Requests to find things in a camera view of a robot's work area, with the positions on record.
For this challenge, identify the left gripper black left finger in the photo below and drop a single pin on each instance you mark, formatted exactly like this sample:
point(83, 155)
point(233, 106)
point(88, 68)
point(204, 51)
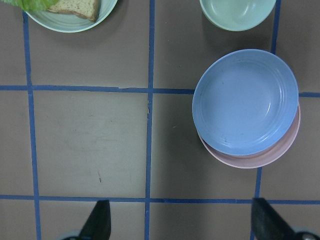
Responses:
point(98, 224)

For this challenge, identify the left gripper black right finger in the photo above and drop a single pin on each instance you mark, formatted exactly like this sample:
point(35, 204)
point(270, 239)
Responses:
point(267, 224)

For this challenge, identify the pink plate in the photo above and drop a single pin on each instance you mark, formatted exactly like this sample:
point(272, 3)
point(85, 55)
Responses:
point(264, 157)

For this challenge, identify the blue plate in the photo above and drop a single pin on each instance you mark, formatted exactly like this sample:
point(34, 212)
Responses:
point(245, 102)

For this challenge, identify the mint green plate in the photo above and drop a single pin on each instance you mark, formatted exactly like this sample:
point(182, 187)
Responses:
point(70, 23)

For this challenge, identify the mint green bowl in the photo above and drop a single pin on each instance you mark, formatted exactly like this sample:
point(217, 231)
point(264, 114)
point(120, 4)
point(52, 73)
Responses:
point(236, 15)

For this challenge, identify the brown bread slice on plate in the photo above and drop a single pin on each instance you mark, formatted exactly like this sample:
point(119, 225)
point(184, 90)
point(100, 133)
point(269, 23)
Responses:
point(85, 9)

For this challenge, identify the green lettuce leaf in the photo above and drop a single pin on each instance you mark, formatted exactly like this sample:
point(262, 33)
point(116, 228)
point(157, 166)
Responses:
point(31, 5)

